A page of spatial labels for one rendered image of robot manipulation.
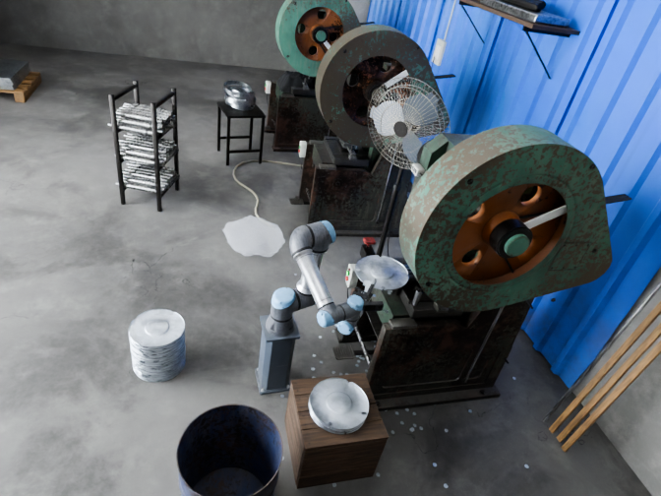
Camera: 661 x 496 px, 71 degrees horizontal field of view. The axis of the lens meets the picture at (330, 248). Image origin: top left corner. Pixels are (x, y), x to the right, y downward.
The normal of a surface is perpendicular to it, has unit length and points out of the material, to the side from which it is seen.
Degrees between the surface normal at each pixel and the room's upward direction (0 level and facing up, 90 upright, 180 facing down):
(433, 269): 90
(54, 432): 0
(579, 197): 90
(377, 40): 90
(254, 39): 90
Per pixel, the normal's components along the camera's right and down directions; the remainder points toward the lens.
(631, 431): -0.96, 0.01
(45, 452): 0.16, -0.81
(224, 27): 0.23, 0.59
